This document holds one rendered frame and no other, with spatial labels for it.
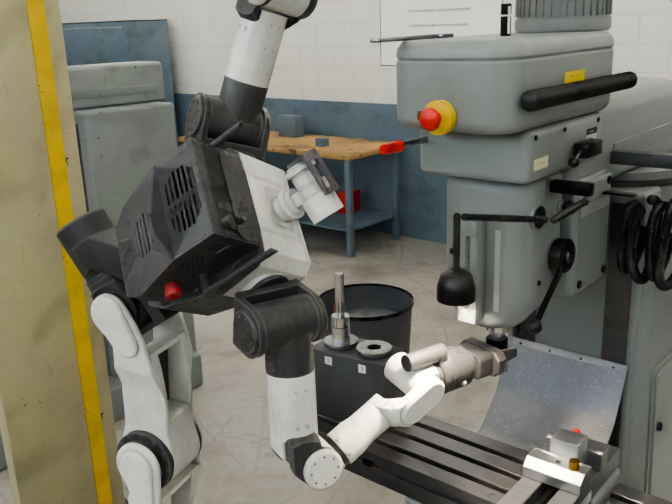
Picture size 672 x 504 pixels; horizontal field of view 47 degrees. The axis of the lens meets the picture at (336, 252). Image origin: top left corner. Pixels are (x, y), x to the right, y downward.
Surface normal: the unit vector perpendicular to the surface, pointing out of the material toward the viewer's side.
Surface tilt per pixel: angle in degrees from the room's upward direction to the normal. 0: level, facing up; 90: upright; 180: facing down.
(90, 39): 90
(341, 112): 90
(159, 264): 75
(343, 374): 90
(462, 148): 90
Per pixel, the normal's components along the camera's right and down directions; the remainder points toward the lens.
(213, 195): 0.76, -0.45
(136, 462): -0.38, 0.28
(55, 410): 0.76, 0.16
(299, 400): 0.44, 0.18
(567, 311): -0.65, 0.24
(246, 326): -0.81, 0.17
